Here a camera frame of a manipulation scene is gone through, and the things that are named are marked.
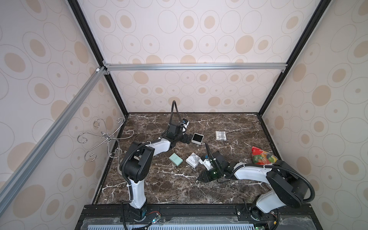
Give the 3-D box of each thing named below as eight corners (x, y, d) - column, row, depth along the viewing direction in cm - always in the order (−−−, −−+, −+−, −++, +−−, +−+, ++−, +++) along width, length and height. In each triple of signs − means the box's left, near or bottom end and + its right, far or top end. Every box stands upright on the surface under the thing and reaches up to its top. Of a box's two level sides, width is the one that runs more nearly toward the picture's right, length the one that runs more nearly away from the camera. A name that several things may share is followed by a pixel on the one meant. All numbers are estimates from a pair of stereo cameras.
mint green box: (169, 159, 96) (168, 157, 94) (174, 154, 98) (174, 152, 96) (177, 167, 92) (177, 165, 90) (183, 161, 95) (183, 159, 92)
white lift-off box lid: (216, 140, 106) (216, 138, 104) (214, 133, 110) (215, 131, 108) (225, 140, 106) (226, 138, 104) (224, 133, 110) (225, 131, 108)
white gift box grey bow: (186, 162, 94) (186, 159, 91) (192, 155, 98) (193, 151, 94) (194, 169, 91) (195, 166, 88) (201, 161, 95) (201, 158, 91)
